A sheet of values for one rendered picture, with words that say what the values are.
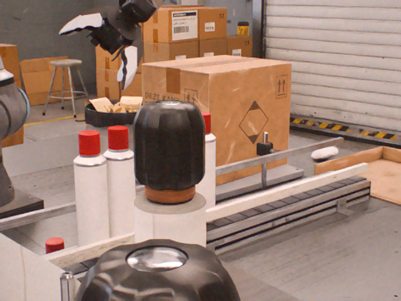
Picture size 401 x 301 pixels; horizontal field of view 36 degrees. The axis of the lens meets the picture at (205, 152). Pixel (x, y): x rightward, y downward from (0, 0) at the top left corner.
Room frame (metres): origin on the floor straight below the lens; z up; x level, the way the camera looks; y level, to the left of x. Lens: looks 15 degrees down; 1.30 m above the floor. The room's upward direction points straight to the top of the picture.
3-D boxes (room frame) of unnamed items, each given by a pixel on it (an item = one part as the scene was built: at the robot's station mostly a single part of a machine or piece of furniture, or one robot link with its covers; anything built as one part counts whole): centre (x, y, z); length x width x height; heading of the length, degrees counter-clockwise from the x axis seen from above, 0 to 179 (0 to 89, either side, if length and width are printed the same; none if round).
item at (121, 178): (0.95, 0.14, 0.98); 0.05 x 0.05 x 0.20
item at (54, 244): (1.01, 0.27, 0.85); 0.03 x 0.03 x 0.03
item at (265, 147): (1.30, -0.15, 0.91); 0.07 x 0.03 x 0.16; 41
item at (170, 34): (5.30, 0.26, 0.57); 1.20 x 0.85 x 1.14; 141
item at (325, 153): (1.68, -0.34, 0.85); 0.08 x 0.07 x 0.04; 92
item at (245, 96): (1.54, -0.03, 0.99); 0.30 x 0.24 x 0.27; 135
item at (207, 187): (1.07, 0.01, 0.98); 0.05 x 0.05 x 0.20
